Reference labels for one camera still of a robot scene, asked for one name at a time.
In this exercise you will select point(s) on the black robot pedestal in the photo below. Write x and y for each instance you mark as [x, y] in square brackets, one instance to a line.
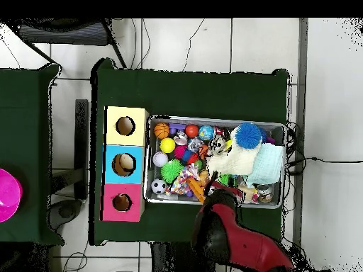
[173, 257]

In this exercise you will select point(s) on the yellow ball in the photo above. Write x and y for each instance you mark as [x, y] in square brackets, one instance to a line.
[167, 145]

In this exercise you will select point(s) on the mint green cloth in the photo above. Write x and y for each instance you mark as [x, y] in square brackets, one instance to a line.
[268, 164]

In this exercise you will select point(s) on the large blue spiky ball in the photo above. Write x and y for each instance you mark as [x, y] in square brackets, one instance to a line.
[248, 135]

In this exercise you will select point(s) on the dark green side table cloth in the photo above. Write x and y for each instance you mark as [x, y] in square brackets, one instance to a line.
[25, 113]

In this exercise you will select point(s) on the toy soccer ball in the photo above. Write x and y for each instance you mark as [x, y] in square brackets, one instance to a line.
[158, 186]

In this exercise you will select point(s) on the cream cloth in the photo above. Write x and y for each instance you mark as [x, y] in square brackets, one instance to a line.
[238, 160]

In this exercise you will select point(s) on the orange toy basketball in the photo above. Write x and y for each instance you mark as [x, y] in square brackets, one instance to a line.
[161, 130]

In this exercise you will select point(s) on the colourful patterned fabric toy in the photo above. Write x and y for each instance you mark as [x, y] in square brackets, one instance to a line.
[183, 181]

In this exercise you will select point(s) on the silver mesh bin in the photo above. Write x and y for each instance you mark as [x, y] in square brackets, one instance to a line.
[279, 136]

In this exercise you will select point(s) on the white toy baseball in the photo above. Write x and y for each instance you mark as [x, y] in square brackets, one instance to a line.
[160, 159]

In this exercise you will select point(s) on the magenta bowl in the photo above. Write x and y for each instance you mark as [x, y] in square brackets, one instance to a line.
[8, 195]

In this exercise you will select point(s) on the dark grey floor base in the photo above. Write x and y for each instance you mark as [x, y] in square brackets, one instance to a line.
[66, 211]

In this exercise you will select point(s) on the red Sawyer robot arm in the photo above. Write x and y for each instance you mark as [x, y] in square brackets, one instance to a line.
[244, 246]

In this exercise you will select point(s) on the small orange ball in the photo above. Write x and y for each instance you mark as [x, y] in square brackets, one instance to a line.
[192, 131]

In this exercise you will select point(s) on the black chair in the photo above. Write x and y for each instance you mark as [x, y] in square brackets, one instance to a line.
[62, 34]

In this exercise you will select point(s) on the long orange toy block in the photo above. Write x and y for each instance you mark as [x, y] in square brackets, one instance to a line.
[196, 187]

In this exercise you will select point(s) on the wooden box with three holes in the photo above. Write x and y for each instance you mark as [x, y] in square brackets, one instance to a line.
[139, 158]

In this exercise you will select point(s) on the green spiky ball with eyes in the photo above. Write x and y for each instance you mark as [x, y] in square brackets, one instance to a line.
[171, 170]
[225, 180]

